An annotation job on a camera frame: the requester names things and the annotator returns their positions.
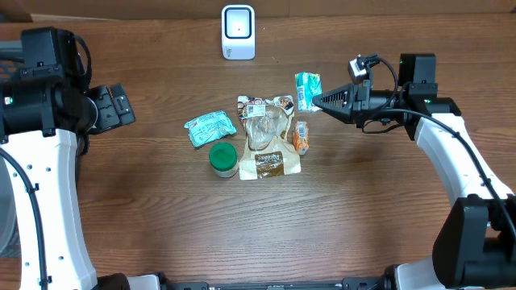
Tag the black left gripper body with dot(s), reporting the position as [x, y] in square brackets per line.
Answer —
[110, 112]

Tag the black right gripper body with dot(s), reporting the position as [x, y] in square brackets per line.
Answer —
[372, 105]

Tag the teal white box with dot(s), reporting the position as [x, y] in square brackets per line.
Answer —
[308, 86]

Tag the orange snack packet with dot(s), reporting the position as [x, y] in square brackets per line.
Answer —
[301, 137]

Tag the clear brown snack bag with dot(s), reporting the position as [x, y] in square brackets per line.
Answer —
[267, 151]

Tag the teal wet wipes pack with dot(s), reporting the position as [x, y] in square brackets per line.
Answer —
[209, 127]

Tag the green lid plastic jar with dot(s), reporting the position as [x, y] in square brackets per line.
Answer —
[224, 160]

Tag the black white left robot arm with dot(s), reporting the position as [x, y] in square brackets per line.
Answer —
[48, 112]

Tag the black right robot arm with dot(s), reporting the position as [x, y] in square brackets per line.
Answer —
[475, 248]

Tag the white barcode scanner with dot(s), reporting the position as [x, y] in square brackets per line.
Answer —
[238, 25]

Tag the grey plastic mesh basket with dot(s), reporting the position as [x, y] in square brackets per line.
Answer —
[6, 225]

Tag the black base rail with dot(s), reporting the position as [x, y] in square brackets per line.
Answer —
[274, 286]

